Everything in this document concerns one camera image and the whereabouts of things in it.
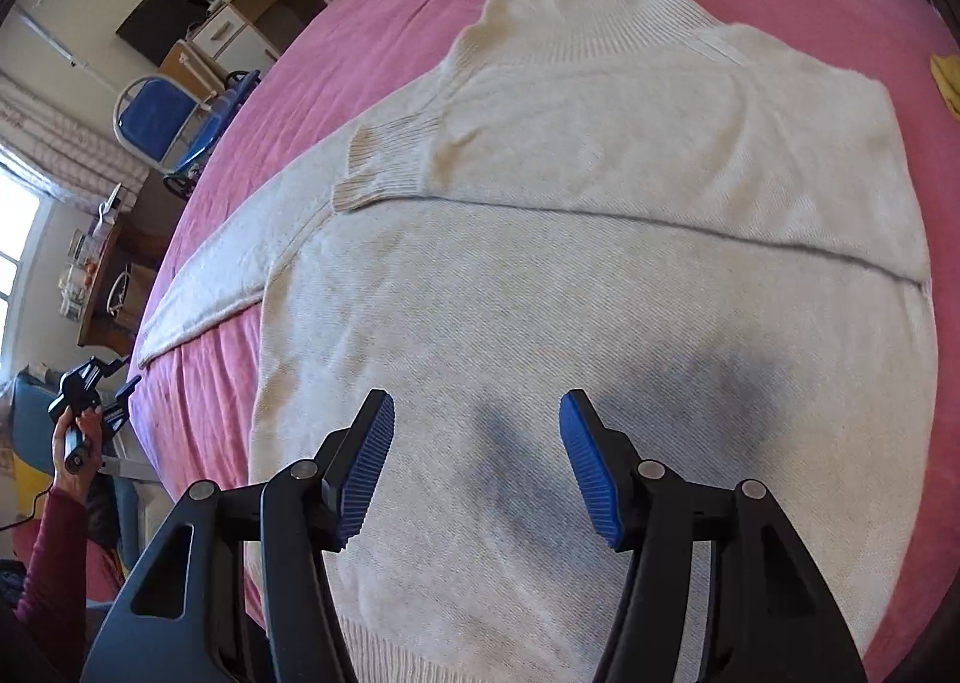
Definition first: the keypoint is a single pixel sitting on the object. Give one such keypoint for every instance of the person left forearm red sleeve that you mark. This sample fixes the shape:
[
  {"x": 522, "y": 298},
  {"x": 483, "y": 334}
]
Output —
[{"x": 51, "y": 613}]

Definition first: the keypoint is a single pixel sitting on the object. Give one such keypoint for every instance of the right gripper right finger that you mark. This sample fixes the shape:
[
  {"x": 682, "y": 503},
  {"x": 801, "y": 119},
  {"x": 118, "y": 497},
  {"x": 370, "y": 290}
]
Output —
[{"x": 770, "y": 615}]

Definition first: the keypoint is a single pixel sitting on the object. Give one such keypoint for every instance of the pink bed blanket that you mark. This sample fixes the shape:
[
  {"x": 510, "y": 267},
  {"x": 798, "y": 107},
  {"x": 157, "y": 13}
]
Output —
[{"x": 360, "y": 50}]

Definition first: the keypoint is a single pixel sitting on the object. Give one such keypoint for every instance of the blue folding chair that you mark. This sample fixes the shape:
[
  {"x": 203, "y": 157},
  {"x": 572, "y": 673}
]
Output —
[{"x": 157, "y": 121}]

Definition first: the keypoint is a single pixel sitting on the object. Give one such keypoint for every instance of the patterned curtain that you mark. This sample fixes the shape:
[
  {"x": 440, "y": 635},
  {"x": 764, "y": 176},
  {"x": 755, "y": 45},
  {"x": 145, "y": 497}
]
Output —
[{"x": 52, "y": 154}]

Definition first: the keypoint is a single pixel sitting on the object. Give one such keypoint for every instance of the beige knit sweater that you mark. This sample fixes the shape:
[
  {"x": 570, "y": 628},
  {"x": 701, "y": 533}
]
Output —
[{"x": 712, "y": 234}]

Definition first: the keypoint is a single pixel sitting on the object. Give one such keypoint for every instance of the black monitor screen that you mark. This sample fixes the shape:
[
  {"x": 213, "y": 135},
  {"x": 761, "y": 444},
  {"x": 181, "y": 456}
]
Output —
[{"x": 154, "y": 26}]

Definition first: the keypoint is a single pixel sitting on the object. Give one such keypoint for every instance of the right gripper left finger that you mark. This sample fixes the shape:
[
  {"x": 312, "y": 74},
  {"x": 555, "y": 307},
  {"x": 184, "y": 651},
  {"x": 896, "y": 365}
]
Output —
[{"x": 233, "y": 587}]

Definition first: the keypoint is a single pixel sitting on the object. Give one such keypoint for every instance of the wooden desk with drawers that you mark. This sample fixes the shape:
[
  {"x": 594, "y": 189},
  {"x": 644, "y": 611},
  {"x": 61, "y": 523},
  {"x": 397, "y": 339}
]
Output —
[{"x": 253, "y": 32}]

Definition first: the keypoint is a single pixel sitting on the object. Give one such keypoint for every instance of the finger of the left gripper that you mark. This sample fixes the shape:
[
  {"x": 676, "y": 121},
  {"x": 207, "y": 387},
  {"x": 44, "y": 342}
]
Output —
[
  {"x": 96, "y": 370},
  {"x": 117, "y": 413}
]

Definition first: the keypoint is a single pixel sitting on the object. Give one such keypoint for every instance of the yellow garment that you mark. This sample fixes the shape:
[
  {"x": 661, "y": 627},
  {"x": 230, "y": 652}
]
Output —
[{"x": 945, "y": 70}]

